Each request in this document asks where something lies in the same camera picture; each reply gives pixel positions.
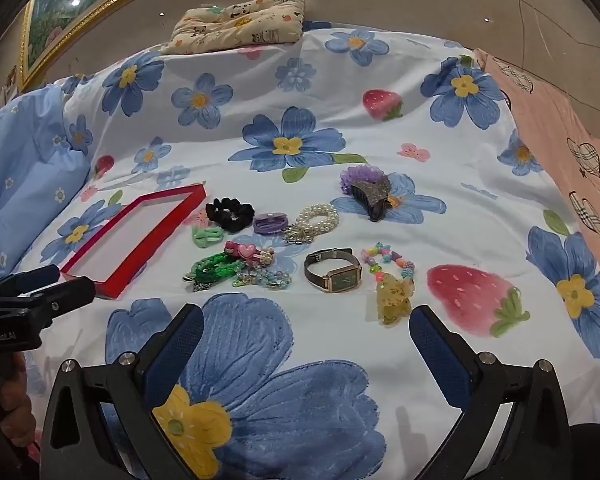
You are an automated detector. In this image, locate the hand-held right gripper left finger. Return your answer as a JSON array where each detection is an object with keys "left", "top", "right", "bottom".
[{"left": 39, "top": 303, "right": 206, "bottom": 480}]

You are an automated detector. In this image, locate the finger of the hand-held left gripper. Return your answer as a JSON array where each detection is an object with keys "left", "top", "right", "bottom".
[
  {"left": 0, "top": 265, "right": 61, "bottom": 301},
  {"left": 0, "top": 276, "right": 97, "bottom": 322}
]

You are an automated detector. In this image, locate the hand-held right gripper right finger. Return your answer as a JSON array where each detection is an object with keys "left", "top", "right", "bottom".
[{"left": 408, "top": 304, "right": 573, "bottom": 480}]

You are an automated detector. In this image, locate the yellow translucent hair claw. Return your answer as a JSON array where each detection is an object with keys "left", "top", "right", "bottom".
[{"left": 376, "top": 271, "right": 415, "bottom": 327}]

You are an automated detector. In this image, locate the red shallow box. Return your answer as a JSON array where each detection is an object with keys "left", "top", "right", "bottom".
[{"left": 60, "top": 184, "right": 207, "bottom": 301}]

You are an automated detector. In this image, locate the green braided bracelet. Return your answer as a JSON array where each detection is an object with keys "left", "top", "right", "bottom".
[{"left": 183, "top": 254, "right": 241, "bottom": 292}]

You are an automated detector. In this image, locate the small green hair clip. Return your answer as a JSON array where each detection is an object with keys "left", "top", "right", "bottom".
[{"left": 191, "top": 226, "right": 225, "bottom": 248}]

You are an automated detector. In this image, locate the blue beaded bracelet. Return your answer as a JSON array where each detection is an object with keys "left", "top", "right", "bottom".
[{"left": 234, "top": 265, "right": 293, "bottom": 291}]

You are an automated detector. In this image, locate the colourful beaded bracelet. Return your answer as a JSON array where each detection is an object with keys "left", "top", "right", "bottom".
[{"left": 361, "top": 241, "right": 416, "bottom": 283}]

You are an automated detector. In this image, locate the green face wristwatch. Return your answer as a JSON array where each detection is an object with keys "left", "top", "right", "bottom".
[{"left": 304, "top": 247, "right": 363, "bottom": 292}]

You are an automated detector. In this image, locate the black scrunchie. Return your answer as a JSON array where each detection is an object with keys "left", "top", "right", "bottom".
[{"left": 205, "top": 197, "right": 256, "bottom": 233}]

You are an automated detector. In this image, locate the small purple hair clip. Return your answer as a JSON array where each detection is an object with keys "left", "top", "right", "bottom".
[{"left": 253, "top": 212, "right": 292, "bottom": 235}]

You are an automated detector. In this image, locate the person's left hand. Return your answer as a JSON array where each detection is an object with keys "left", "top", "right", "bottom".
[{"left": 0, "top": 355, "right": 36, "bottom": 457}]

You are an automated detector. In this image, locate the pink heart hair clip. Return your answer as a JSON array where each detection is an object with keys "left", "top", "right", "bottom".
[{"left": 224, "top": 241, "right": 275, "bottom": 267}]

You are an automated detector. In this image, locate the dark grey hair claw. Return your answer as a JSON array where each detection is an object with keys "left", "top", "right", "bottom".
[{"left": 350, "top": 176, "right": 403, "bottom": 222}]

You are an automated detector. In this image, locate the purple flower hair claw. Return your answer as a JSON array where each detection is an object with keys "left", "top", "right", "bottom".
[{"left": 340, "top": 165, "right": 388, "bottom": 196}]

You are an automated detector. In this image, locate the pink heart print cloth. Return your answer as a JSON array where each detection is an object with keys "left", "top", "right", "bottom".
[{"left": 472, "top": 49, "right": 600, "bottom": 301}]

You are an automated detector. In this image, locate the floral strawberry bedsheet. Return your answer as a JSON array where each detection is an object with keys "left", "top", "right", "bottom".
[{"left": 25, "top": 22, "right": 600, "bottom": 480}]

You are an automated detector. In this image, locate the gold framed painting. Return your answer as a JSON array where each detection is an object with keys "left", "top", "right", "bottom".
[{"left": 19, "top": 0, "right": 181, "bottom": 93}]

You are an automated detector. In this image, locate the cartoon print pillow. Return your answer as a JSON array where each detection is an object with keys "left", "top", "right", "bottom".
[{"left": 161, "top": 0, "right": 306, "bottom": 56}]

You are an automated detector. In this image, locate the pearl bracelet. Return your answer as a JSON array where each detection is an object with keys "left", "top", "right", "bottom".
[{"left": 281, "top": 203, "right": 341, "bottom": 246}]

